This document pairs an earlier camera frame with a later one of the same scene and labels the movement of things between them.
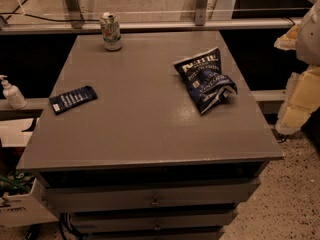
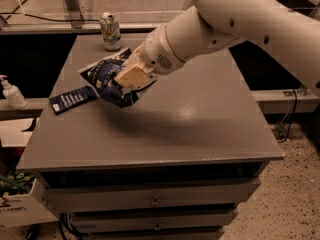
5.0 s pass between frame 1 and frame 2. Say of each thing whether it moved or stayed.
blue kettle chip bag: moved
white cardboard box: stayed
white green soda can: stayed
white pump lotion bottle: stayed
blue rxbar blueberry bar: stayed
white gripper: moved
